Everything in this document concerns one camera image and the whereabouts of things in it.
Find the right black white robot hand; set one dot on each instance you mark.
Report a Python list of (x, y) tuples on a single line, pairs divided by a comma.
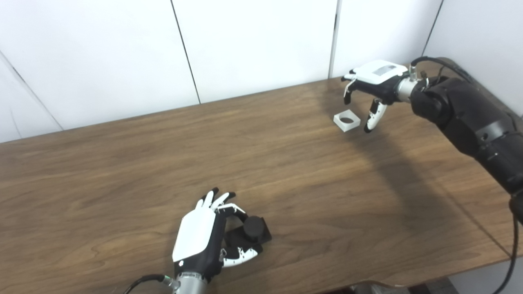
[(378, 75)]

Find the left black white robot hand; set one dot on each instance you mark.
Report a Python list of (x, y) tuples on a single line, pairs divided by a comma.
[(196, 232)]

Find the black peg with square base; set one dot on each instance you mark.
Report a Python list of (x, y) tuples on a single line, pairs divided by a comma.
[(254, 228)]

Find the white square piece with hole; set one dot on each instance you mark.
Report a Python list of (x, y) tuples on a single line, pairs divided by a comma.
[(347, 126)]

